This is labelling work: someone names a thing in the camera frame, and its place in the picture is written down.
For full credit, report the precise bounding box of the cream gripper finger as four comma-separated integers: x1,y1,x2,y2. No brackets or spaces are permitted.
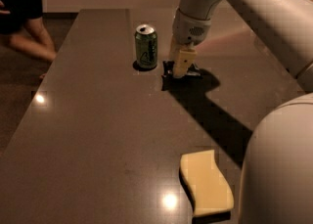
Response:
169,40,197,67

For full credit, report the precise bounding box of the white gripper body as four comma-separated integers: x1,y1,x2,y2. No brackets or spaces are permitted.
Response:
172,10,211,45

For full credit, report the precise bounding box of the black rxbar chocolate wrapper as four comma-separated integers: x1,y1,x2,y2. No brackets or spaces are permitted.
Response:
163,61,201,79

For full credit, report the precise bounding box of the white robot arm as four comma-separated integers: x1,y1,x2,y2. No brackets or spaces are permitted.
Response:
170,0,313,224

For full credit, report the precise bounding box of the green soda can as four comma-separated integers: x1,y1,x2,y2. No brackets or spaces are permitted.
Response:
135,23,157,69

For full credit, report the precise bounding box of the yellow sponge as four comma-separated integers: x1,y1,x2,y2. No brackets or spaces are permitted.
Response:
180,150,234,217

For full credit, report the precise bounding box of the person in dark shorts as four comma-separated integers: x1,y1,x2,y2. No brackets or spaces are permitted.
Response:
0,0,57,63

